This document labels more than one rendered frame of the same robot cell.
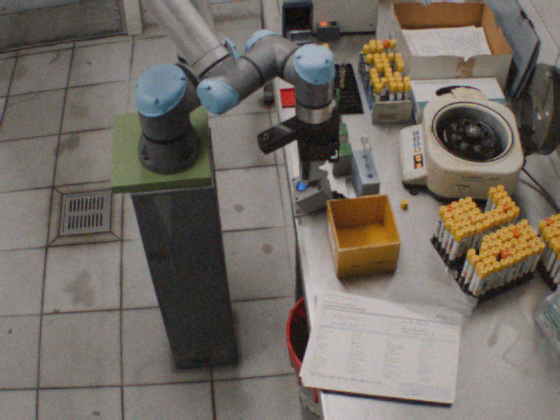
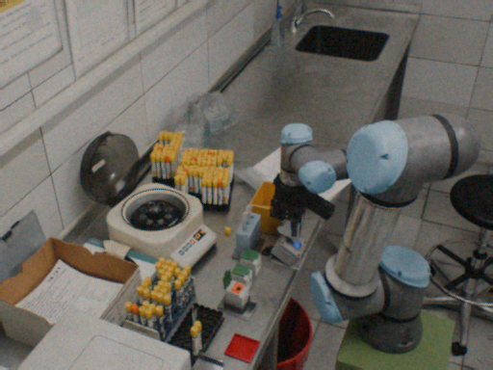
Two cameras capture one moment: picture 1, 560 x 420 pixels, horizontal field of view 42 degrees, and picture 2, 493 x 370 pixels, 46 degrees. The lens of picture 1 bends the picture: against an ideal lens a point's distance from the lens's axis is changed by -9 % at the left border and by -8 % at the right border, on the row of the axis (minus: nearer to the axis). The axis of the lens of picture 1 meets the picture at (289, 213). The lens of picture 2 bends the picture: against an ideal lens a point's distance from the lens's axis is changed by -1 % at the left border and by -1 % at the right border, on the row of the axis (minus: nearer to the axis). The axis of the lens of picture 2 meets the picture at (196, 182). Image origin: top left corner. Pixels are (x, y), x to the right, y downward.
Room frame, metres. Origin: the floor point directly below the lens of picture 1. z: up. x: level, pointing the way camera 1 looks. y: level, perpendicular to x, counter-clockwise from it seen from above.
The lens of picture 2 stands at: (2.30, 0.42, 2.04)
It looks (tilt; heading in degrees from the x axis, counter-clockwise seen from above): 36 degrees down; 214
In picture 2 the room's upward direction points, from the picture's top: 3 degrees counter-clockwise
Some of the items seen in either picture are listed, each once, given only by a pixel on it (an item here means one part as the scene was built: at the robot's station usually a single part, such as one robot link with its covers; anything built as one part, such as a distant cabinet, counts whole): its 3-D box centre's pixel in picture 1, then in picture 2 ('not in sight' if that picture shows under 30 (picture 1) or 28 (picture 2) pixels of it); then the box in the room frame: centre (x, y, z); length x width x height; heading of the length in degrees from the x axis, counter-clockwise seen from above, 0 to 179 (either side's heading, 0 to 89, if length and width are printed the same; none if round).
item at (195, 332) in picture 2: (341, 75); (194, 322); (1.51, -0.14, 0.93); 0.17 x 0.09 x 0.11; 5
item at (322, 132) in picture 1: (316, 133); (290, 197); (1.13, -0.06, 1.09); 0.09 x 0.08 x 0.12; 96
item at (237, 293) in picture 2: not in sight; (237, 296); (1.37, -0.09, 0.92); 0.05 x 0.04 x 0.06; 94
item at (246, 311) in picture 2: not in sight; (237, 303); (1.37, -0.09, 0.89); 0.09 x 0.05 x 0.04; 94
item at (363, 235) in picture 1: (362, 236); (276, 209); (1.00, -0.15, 0.93); 0.13 x 0.13 x 0.10; 8
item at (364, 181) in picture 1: (365, 181); (248, 236); (1.15, -0.17, 0.92); 0.10 x 0.07 x 0.10; 9
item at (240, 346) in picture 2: (293, 97); (242, 348); (1.48, -0.01, 0.88); 0.07 x 0.07 x 0.01; 6
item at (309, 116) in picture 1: (313, 104); (294, 173); (1.13, -0.05, 1.18); 0.08 x 0.08 x 0.05
